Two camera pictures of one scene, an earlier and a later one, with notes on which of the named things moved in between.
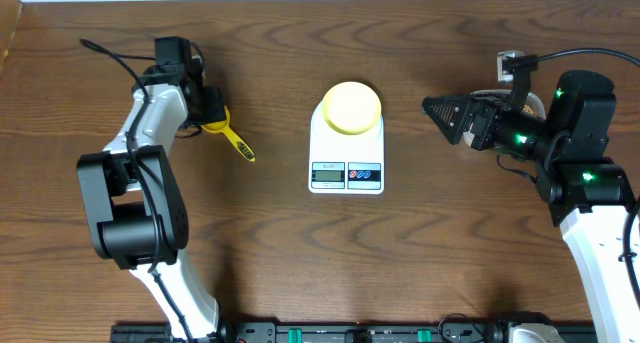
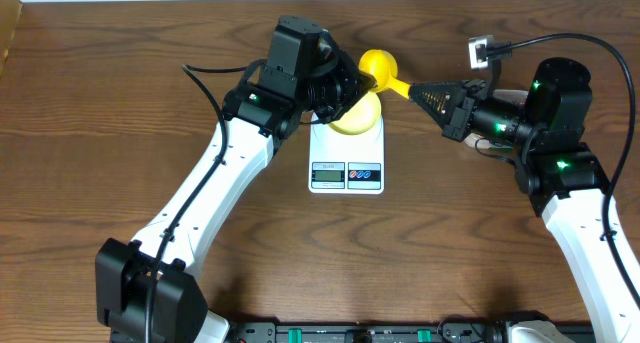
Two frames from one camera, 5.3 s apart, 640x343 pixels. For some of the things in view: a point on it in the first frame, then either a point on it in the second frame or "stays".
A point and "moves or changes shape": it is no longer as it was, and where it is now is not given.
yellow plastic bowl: [351, 108] stays
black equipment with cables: [320, 333] stays
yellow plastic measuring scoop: [223, 127] moves or changes shape
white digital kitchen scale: [344, 164] stays
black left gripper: [211, 108] -> [342, 79]
